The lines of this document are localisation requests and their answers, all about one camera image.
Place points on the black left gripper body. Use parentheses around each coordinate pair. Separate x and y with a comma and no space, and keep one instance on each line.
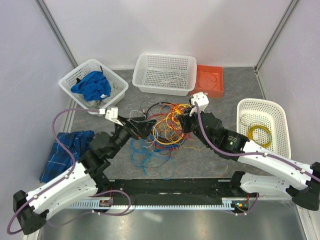
(123,133)

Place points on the slotted cable duct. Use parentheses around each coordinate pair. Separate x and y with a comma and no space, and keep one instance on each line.
(161,202)

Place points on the white perforated basket middle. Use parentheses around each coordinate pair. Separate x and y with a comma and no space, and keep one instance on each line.
(167,74)

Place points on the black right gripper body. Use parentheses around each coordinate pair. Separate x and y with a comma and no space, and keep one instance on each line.
(194,127)

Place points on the aluminium frame post left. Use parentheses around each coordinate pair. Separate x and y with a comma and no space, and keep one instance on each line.
(56,31)

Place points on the blue plaid cloth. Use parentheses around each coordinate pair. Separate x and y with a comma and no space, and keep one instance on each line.
(59,160)

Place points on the white perforated basket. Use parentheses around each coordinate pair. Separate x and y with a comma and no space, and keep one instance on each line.
(265,123)
(83,69)
(167,74)

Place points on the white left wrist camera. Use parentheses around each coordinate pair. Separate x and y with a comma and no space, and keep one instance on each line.
(111,114)

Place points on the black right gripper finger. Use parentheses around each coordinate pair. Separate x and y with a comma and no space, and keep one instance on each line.
(185,127)
(183,118)

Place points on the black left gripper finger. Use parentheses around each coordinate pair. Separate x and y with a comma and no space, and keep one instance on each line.
(138,120)
(146,128)

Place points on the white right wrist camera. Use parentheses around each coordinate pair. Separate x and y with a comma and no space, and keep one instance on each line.
(201,100)

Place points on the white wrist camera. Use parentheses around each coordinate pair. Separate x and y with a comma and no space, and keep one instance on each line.
(201,100)
(111,114)

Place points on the aluminium frame post right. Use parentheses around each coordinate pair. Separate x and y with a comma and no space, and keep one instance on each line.
(276,33)

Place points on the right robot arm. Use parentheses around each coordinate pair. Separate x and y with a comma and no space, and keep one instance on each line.
(298,180)

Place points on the white perforated basket left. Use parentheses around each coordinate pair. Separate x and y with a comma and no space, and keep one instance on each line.
(83,69)

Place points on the orange plastic tray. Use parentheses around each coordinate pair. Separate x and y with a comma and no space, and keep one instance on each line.
(209,80)

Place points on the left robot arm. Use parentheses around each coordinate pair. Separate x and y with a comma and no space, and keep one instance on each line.
(84,178)

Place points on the grey cloth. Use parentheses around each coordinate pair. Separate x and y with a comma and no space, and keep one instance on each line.
(115,97)

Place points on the white perforated basket right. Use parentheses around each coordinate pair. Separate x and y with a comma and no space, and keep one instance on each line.
(265,123)

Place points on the aluminium frame post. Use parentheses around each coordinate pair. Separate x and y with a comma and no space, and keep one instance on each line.
(56,31)
(276,33)

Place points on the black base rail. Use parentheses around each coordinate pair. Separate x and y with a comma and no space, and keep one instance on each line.
(212,187)

